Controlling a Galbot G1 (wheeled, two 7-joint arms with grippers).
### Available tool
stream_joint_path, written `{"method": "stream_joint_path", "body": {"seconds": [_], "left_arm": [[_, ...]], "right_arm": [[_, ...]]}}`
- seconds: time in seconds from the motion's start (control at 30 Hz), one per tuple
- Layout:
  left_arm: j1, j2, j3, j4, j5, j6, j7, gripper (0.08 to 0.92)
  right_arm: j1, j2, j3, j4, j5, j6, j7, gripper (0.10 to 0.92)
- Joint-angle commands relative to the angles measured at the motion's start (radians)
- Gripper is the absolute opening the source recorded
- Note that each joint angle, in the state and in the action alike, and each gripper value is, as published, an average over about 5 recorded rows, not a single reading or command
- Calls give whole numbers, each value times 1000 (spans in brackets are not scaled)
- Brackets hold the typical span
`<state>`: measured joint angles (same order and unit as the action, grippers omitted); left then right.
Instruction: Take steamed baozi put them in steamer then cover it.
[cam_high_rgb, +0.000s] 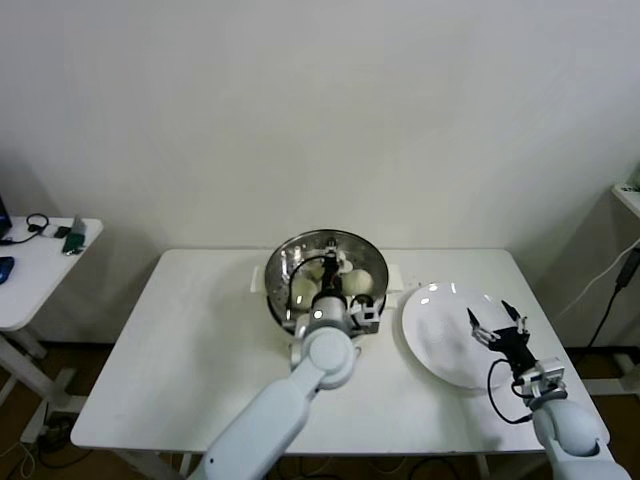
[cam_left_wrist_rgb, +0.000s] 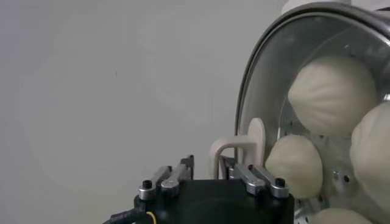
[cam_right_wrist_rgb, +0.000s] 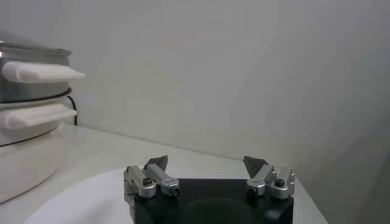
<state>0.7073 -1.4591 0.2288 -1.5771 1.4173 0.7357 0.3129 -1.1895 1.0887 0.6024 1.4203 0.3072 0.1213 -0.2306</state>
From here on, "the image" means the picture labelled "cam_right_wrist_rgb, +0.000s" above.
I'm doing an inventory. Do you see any white electric cooking pot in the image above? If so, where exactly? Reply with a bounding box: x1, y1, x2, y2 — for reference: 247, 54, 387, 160
0, 88, 79, 204

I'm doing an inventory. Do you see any round glass pot lid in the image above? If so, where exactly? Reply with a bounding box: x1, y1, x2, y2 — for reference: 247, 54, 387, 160
0, 29, 73, 57

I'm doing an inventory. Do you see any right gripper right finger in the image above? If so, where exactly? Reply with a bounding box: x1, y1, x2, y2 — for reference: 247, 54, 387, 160
243, 155, 296, 200

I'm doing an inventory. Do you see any stainless steel steamer basket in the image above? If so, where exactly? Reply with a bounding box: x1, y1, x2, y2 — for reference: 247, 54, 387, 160
0, 51, 86, 104

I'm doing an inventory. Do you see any black pot power cord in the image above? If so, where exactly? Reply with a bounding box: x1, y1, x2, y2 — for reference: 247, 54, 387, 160
67, 96, 79, 126

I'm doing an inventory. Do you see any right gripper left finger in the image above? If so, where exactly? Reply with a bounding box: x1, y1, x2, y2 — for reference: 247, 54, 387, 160
123, 155, 180, 203

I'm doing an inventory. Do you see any white round plate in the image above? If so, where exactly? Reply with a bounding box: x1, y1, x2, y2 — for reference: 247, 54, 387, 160
23, 166, 328, 224

